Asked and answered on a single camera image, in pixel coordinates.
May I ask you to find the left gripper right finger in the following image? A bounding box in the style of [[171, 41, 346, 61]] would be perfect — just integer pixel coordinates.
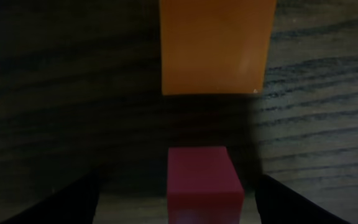
[[255, 174, 354, 224]]

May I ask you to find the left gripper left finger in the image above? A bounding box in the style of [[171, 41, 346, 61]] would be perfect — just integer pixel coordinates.
[[0, 169, 105, 224]]

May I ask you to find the orange cube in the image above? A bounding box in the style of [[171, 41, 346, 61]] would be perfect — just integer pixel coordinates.
[[159, 0, 278, 96]]

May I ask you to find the red cube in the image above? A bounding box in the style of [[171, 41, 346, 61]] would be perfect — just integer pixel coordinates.
[[167, 146, 246, 224]]

